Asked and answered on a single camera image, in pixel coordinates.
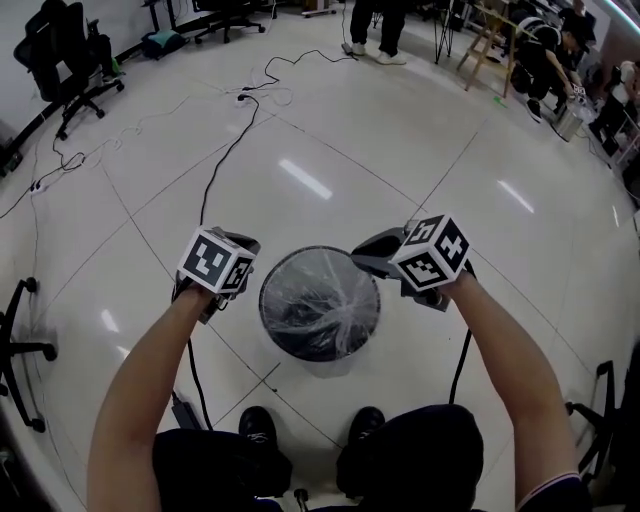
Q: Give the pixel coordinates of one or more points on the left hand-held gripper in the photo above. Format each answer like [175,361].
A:
[205,260]

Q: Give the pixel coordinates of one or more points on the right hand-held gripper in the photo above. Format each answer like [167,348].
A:
[425,272]

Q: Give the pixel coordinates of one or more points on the black mesh waste bin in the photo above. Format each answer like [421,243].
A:
[280,305]

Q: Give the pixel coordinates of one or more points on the clear plastic bin bag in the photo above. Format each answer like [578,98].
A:
[340,320]

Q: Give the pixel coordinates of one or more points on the person's right forearm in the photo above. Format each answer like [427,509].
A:
[520,380]

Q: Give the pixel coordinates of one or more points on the person's left forearm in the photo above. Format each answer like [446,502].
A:
[145,390]

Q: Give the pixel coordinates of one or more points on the dark navy and teal backpack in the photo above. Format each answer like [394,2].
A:
[162,42]

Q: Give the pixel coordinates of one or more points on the small white power strip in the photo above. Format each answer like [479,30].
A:
[39,187]
[242,99]

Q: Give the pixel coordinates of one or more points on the person's right black shoe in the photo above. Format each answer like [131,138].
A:
[367,420]

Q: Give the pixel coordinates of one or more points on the person's black shoe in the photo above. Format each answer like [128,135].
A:
[257,422]
[367,420]

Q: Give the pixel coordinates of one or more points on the black power adapter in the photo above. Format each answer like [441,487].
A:
[185,412]

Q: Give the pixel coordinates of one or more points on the person's left black shoe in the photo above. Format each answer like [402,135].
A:
[257,422]

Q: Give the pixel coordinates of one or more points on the small green floor scrap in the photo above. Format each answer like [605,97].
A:
[500,102]

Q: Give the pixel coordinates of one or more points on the person's right leg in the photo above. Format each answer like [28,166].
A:
[420,460]

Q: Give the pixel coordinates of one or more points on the person's leg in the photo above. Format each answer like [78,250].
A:
[215,475]
[420,460]

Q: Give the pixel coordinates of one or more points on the black mesh office chair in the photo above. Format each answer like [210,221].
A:
[225,22]
[50,50]

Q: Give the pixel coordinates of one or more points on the silver pedal bin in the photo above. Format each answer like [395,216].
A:
[570,125]

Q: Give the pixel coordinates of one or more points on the wooden stool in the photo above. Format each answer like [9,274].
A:
[482,45]

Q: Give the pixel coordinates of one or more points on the person's left leg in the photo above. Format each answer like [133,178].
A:
[215,475]

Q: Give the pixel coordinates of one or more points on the table with hairpin legs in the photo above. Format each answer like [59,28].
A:
[440,25]

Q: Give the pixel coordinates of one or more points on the black television stand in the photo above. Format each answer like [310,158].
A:
[156,15]

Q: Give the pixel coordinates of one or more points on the black high-back office chair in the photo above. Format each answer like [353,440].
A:
[20,345]

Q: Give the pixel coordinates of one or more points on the white desk cabinet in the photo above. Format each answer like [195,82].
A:
[320,6]

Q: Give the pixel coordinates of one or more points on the person's dark shirt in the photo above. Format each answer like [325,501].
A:
[555,495]

